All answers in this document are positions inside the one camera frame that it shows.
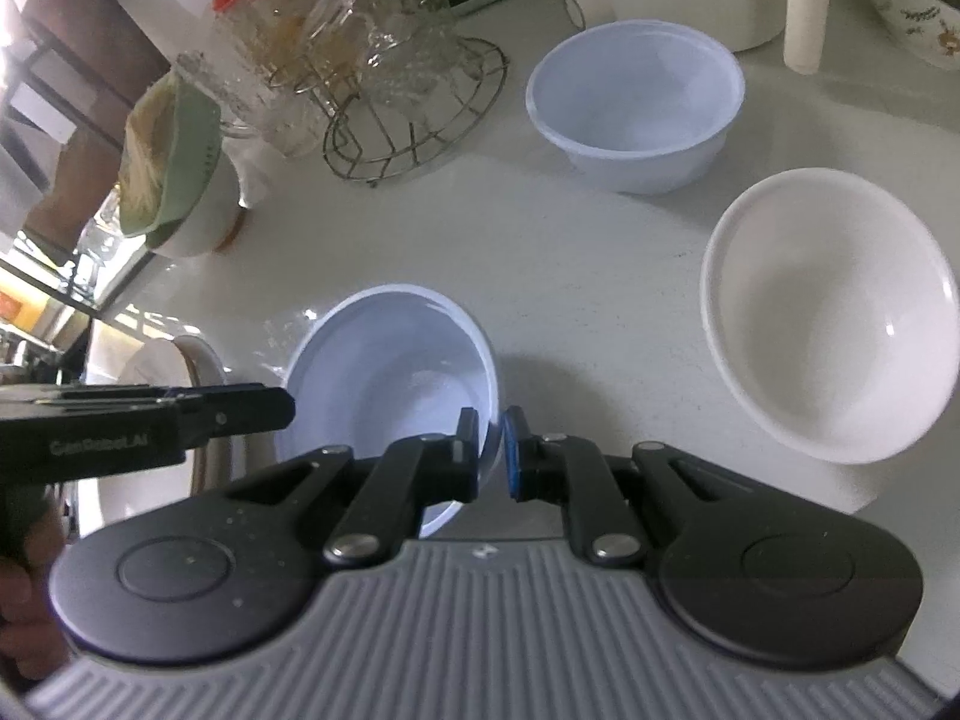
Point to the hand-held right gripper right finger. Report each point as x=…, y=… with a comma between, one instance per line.
x=513, y=457

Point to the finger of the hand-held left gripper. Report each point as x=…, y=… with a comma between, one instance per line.
x=217, y=390
x=247, y=412

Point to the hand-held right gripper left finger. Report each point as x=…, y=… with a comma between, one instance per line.
x=469, y=457

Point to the large white plate red print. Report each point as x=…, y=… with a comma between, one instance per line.
x=161, y=360

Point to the pale blue plastic bowl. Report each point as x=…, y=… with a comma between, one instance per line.
x=390, y=375
x=637, y=105

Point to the plain white bowl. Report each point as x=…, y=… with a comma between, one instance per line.
x=825, y=315

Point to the person's left hand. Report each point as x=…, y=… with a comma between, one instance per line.
x=26, y=615

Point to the white bowl under colander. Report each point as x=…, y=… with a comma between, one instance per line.
x=202, y=217

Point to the green colander with noodles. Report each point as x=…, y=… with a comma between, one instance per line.
x=169, y=157

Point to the clear jar red lid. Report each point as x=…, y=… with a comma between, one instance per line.
x=255, y=22

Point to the cluster of glass cups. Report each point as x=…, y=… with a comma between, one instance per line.
x=390, y=37

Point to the patterned ceramic bowl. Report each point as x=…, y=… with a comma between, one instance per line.
x=915, y=7

